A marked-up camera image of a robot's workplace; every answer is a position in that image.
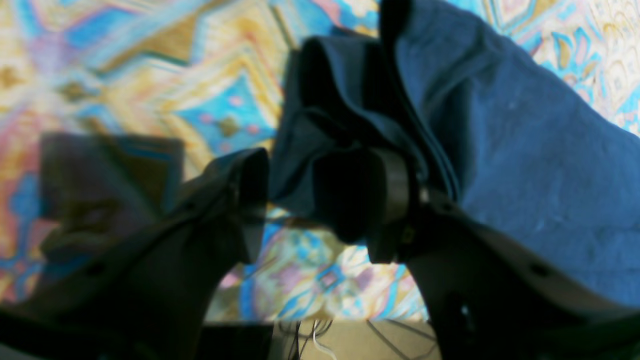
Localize patterned tile tablecloth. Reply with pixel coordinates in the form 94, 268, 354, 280
1, 0, 639, 322

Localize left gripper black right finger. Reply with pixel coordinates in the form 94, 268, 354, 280
367, 149, 639, 360

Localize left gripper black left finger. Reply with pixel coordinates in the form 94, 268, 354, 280
1, 148, 270, 360

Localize dark navy t-shirt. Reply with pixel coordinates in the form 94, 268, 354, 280
269, 0, 640, 306

